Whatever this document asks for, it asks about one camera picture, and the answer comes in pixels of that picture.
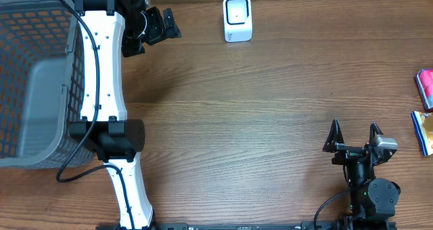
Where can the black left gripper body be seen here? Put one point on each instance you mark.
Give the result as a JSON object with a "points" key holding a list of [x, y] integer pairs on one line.
{"points": [[155, 27]]}

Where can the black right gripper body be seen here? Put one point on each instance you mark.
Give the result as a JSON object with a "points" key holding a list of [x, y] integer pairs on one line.
{"points": [[346, 153]]}

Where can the grey plastic shopping basket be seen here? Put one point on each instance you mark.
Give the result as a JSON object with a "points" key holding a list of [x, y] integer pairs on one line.
{"points": [[42, 83]]}

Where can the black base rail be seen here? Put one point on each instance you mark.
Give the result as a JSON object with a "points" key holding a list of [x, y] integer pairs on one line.
{"points": [[305, 225]]}

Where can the pink purple pad pack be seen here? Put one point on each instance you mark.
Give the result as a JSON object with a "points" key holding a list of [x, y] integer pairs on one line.
{"points": [[423, 80]]}

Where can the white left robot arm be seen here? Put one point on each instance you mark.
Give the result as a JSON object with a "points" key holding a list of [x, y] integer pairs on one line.
{"points": [[112, 30]]}

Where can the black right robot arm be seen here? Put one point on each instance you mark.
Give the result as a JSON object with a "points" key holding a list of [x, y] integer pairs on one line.
{"points": [[262, 125]]}

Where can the beige snack packet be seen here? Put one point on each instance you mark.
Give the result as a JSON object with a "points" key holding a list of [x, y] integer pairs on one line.
{"points": [[423, 129]]}

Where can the white barcode scanner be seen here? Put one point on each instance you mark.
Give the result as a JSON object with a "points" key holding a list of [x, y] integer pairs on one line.
{"points": [[237, 19]]}

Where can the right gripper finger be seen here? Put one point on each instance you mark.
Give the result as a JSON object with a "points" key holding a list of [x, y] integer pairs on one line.
{"points": [[335, 139], [375, 130]]}

